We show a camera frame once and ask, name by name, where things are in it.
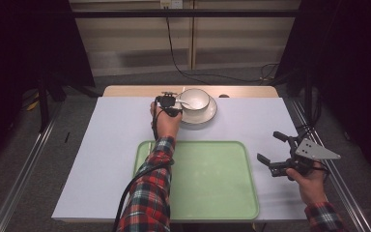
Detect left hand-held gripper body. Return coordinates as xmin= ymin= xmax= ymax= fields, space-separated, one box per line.
xmin=156 ymin=91 xmax=178 ymax=112

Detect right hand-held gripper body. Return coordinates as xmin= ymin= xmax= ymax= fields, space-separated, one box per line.
xmin=269 ymin=136 xmax=342 ymax=178

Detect white ceramic spoon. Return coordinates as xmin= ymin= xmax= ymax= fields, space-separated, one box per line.
xmin=175 ymin=99 xmax=201 ymax=110

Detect white ceramic bowl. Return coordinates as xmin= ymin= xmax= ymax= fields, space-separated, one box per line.
xmin=179 ymin=88 xmax=211 ymax=112

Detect white ceramic plate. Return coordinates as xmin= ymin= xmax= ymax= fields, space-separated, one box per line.
xmin=179 ymin=94 xmax=218 ymax=126

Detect light green plastic tray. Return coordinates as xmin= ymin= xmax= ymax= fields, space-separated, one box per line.
xmin=132 ymin=140 xmax=261 ymax=221

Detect person's left hand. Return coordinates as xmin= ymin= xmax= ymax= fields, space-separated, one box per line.
xmin=149 ymin=101 xmax=183 ymax=141

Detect person's right hand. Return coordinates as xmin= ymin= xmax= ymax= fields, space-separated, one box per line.
xmin=285 ymin=162 xmax=328 ymax=206

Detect black metal stand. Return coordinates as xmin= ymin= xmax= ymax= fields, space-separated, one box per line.
xmin=37 ymin=76 xmax=51 ymax=133
xmin=303 ymin=71 xmax=315 ymax=127

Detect pale lilac table mat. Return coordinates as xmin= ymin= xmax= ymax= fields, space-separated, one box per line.
xmin=51 ymin=96 xmax=331 ymax=223

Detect dark curtain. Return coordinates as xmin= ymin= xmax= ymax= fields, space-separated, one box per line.
xmin=274 ymin=0 xmax=371 ymax=185
xmin=0 ymin=0 xmax=96 ymax=172

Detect black horizontal bar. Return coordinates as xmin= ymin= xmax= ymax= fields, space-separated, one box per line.
xmin=71 ymin=9 xmax=299 ymax=19

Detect yellow floor item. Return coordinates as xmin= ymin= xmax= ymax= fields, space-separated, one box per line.
xmin=25 ymin=93 xmax=42 ymax=112

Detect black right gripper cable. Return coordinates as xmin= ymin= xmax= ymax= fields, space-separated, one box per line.
xmin=312 ymin=159 xmax=331 ymax=182

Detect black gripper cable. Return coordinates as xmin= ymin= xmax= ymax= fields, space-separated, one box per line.
xmin=112 ymin=98 xmax=175 ymax=232
xmin=312 ymin=159 xmax=331 ymax=182

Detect black wall power cable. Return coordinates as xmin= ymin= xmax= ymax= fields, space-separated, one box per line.
xmin=164 ymin=15 xmax=279 ymax=85

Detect aluminium floor rail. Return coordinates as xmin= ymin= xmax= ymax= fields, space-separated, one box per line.
xmin=291 ymin=98 xmax=371 ymax=232
xmin=0 ymin=102 xmax=63 ymax=232

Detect wooden vertical post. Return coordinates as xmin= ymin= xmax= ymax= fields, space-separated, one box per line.
xmin=187 ymin=0 xmax=197 ymax=71

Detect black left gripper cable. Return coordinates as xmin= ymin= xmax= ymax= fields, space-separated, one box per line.
xmin=112 ymin=98 xmax=175 ymax=232

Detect white wall socket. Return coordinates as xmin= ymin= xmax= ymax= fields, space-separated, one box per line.
xmin=159 ymin=0 xmax=184 ymax=10

